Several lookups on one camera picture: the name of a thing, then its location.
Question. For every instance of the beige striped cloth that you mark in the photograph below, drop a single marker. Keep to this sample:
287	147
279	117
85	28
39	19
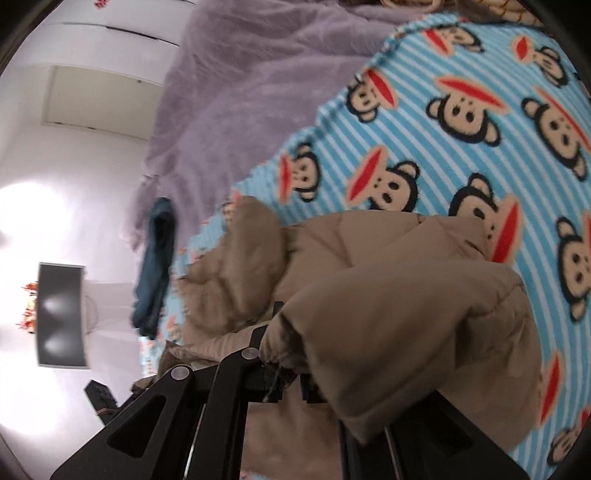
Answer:
443	5

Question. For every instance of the orange flower decoration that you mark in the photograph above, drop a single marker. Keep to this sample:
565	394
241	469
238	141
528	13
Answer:
30	307

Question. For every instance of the dark teal pants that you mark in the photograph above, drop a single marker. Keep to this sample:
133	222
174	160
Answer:
154	272

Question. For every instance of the monkey print striped blanket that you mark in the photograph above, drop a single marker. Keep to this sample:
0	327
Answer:
461	152

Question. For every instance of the grey monitor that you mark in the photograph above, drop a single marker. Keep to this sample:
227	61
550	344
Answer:
62	314

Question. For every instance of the purple fleece blanket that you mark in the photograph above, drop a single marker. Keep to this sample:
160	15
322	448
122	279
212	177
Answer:
240	106

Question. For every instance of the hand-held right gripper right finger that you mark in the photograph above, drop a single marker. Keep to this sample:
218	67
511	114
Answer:
415	443

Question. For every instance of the white wardrobe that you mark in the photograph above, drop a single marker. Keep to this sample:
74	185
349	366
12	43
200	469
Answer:
115	50

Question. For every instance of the tan puffer jacket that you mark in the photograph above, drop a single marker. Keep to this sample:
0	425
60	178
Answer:
392	323

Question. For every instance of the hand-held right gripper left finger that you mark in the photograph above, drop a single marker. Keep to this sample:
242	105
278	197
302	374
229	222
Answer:
231	383

